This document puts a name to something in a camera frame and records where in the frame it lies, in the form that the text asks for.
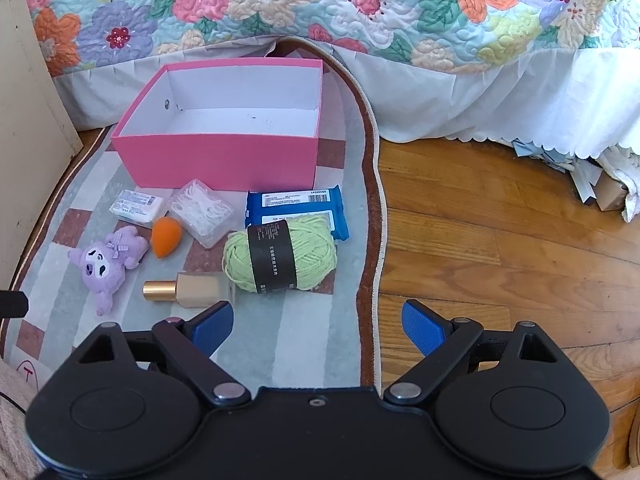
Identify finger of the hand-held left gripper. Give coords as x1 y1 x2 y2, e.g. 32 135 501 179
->
0 289 30 319

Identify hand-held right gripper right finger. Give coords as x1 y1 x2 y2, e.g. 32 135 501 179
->
382 299 571 407

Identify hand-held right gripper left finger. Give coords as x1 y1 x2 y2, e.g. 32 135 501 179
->
65 301 252 407

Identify foundation bottle with gold cap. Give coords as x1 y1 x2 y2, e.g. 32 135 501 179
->
142 271 237 311

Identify purple plush toy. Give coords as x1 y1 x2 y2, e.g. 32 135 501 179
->
68 225 150 317

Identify orange makeup sponge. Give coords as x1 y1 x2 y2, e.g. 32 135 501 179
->
151 216 184 260

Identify green yarn ball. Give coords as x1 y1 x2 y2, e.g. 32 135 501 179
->
222 213 339 295

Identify clear floss pick box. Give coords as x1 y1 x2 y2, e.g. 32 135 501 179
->
167 178 234 249

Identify small white packet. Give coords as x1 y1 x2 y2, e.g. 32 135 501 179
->
109 189 168 224

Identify blue wet wipes packet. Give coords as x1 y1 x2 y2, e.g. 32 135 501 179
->
243 185 350 242

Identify pink cardboard box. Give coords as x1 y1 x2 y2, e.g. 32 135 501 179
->
110 58 325 192

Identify checkered rug with brown border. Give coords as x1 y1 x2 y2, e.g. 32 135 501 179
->
0 37 389 397

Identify pale fuzzy garment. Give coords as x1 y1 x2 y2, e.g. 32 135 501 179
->
0 360 48 480

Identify beige cabinet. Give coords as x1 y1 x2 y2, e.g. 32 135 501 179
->
0 0 85 283

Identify papers under bed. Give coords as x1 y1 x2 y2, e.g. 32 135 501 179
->
512 139 608 206

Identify white cloth under bed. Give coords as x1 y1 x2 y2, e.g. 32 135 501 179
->
599 144 640 224

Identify floral quilt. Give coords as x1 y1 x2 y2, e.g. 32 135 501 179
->
20 0 640 88

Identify thin black cable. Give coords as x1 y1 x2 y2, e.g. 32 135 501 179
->
0 391 28 417

